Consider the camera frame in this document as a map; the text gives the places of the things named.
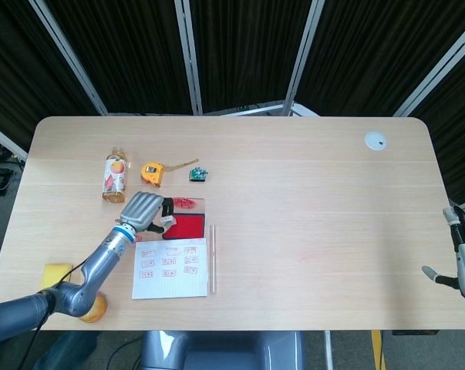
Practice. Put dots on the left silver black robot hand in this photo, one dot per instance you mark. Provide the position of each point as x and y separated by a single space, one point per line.
141 212

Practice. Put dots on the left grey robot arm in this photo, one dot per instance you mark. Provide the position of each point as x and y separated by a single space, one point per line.
81 293

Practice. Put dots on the yellow tape measure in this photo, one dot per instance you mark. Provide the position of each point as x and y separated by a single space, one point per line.
152 173

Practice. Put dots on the orange juice bottle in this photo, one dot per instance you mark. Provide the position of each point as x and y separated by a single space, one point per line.
115 177

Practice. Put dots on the red ink pad clear lid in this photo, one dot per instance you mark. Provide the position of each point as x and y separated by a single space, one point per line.
189 227

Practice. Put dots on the small green circuit board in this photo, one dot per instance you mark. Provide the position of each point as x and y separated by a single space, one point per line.
197 174

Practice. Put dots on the white lined notepad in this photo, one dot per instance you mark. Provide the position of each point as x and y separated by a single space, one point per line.
170 283

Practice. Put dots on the black under-table control box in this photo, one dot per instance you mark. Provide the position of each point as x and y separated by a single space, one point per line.
415 332

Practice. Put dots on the yellow sponge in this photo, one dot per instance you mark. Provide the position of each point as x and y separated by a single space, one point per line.
52 273

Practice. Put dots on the yellow pole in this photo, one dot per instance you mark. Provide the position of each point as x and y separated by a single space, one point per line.
378 350

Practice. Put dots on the black curtain panel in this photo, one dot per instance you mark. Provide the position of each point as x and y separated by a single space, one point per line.
132 54
459 135
20 69
247 50
378 50

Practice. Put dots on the grey robot torso base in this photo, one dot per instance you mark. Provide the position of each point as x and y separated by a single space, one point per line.
224 350

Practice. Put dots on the white table leg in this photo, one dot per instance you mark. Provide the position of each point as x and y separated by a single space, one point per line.
328 350

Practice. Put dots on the grey partition frame post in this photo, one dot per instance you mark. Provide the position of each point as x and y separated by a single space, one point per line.
68 58
463 203
436 75
303 58
187 58
4 140

